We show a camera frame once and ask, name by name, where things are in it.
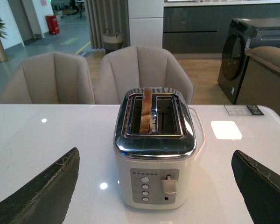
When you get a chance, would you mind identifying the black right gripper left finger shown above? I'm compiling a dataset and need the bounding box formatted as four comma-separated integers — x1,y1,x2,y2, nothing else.
0,147,80,224

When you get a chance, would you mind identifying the beige sofa armrest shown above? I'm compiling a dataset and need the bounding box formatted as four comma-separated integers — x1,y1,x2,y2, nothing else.
236,46,280,116

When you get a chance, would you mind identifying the white toaster chrome top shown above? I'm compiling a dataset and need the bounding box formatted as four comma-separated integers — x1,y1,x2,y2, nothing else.
113,88,197,210

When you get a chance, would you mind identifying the slice of brown bread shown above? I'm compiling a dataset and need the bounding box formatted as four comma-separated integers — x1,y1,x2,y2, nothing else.
140,88,152,134

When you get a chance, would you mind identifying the beige chair on right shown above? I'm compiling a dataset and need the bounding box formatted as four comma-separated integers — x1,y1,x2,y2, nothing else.
94,46,194,105

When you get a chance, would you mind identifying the beige chair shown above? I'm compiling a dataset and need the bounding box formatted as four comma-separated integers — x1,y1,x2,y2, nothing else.
94,46,194,105
0,52,95,105

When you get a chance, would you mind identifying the grey curtain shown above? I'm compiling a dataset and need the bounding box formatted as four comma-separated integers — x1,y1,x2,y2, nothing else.
84,0,130,50

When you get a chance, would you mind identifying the label card on table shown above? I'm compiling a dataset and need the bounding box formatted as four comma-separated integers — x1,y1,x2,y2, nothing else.
224,105,264,116

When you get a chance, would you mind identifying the woven laundry basket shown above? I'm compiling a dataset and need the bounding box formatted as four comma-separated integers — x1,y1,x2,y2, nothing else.
103,28,123,54

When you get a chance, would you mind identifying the white pillar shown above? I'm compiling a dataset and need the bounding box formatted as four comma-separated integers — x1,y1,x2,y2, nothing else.
127,0,164,48

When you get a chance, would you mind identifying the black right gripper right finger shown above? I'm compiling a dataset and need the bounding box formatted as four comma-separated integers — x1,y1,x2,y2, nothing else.
231,150,280,224

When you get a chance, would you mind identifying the red bin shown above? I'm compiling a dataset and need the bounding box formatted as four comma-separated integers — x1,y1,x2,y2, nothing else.
45,14,60,35

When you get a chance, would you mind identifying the dark grey washing machine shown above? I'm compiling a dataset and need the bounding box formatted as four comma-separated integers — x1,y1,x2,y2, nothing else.
217,18,280,104

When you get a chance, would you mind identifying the grey kitchen counter cabinet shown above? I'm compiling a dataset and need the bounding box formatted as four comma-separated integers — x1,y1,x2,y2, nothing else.
162,1,280,54

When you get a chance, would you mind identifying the beige chair on left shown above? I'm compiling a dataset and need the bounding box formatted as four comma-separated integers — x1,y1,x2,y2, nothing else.
0,52,95,105

